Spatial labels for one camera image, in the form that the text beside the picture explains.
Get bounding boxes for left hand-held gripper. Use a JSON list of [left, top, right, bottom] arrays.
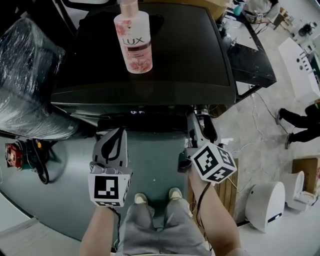
[[87, 127, 133, 208]]

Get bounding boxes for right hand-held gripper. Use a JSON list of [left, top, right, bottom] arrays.
[[177, 111, 238, 185]]

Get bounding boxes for black washing machine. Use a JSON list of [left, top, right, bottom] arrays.
[[49, 2, 237, 133]]

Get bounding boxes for person's left forearm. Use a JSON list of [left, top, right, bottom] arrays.
[[79, 206, 118, 256]]

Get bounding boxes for person's right forearm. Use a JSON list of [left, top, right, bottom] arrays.
[[187, 172, 241, 256]]

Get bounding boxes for red and black vacuum cleaner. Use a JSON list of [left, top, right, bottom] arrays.
[[5, 139, 38, 173]]

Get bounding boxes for wooden plank platform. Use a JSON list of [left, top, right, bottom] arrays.
[[187, 157, 240, 221]]

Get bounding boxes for person's left shoe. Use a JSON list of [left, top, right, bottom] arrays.
[[134, 192, 149, 205]]

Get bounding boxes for person's shoe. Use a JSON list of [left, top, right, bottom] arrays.
[[134, 192, 149, 205], [168, 187, 183, 201]]

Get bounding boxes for person's right shoe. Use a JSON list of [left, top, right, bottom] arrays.
[[168, 187, 183, 201]]

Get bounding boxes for white rounded device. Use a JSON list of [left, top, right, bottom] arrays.
[[244, 181, 286, 233]]

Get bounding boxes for person's grey trousers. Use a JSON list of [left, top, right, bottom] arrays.
[[117, 197, 213, 256]]

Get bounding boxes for white curved counter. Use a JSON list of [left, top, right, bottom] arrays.
[[0, 194, 83, 256]]

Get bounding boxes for white toilet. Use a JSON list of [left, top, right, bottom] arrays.
[[282, 170, 317, 212]]

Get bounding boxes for small cardboard box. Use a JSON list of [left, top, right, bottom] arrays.
[[291, 157, 320, 196]]

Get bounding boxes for black table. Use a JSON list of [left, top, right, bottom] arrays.
[[216, 9, 278, 103]]

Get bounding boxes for white cabinet with black marks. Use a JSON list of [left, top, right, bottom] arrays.
[[277, 37, 320, 103]]

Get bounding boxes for plastic-wrapped black appliance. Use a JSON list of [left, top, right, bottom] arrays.
[[0, 17, 83, 140]]

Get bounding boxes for white sheet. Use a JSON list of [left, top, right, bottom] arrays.
[[226, 12, 258, 51]]

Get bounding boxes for pink shampoo bottle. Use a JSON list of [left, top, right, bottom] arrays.
[[113, 0, 154, 75]]

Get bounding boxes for teal bottle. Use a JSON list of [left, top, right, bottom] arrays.
[[233, 2, 245, 16]]

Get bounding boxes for black hose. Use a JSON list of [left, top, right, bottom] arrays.
[[32, 138, 68, 185]]

